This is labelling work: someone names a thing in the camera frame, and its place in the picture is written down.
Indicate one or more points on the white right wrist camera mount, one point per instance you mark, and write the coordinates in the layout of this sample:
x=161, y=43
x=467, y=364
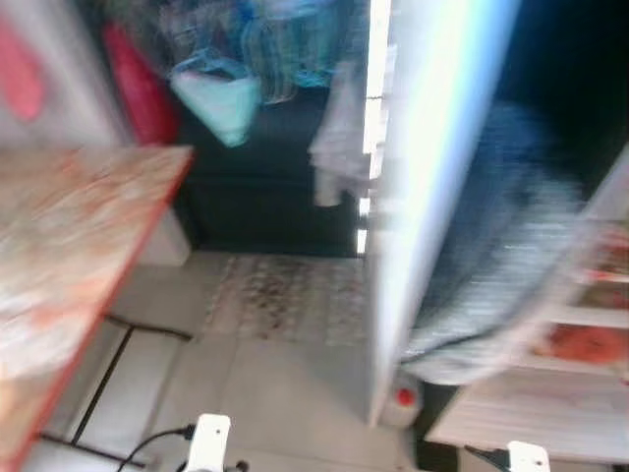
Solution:
x=529, y=458

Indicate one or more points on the striped woven bag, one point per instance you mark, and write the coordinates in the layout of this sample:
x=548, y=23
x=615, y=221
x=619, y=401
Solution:
x=295, y=49

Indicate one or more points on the dark shelf unit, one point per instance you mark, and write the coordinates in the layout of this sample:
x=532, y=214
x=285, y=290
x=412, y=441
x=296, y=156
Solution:
x=256, y=197

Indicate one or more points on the patterned floor mat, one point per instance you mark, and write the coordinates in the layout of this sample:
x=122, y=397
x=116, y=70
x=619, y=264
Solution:
x=285, y=300

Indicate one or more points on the mint green hanging bag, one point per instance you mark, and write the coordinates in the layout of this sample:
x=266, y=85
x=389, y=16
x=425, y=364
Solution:
x=221, y=108

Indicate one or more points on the white hanging cloth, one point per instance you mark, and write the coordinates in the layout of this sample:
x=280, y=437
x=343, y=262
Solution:
x=339, y=147

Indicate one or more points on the silver fridge cabinet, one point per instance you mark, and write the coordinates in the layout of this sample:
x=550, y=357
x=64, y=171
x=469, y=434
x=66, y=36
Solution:
x=423, y=197

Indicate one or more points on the grey speckled panel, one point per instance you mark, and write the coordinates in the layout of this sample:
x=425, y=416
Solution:
x=491, y=275

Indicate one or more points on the red hanging cloth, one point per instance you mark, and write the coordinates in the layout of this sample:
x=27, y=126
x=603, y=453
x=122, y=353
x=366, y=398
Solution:
x=18, y=79

